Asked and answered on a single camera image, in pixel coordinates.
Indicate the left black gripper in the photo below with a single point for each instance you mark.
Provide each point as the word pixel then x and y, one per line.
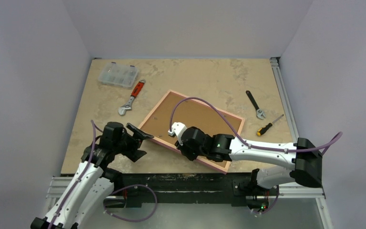
pixel 133 153

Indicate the pink picture frame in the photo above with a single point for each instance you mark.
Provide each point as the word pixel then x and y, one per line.
pixel 162 156

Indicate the yellow black screwdriver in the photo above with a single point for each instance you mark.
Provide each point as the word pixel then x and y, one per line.
pixel 264 129

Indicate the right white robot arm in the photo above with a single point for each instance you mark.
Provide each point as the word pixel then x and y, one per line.
pixel 292 162

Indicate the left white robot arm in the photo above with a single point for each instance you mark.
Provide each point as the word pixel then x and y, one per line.
pixel 94 181

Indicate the clear plastic screw box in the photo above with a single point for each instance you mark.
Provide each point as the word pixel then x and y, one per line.
pixel 121 75

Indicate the black adjustable wrench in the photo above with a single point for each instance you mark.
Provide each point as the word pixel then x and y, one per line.
pixel 259 112

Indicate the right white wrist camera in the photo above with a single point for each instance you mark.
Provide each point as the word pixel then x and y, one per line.
pixel 177 131

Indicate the red handled adjustable wrench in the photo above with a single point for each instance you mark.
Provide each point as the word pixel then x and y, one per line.
pixel 128 105

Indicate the aluminium frame rail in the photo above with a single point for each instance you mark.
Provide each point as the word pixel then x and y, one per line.
pixel 222 82

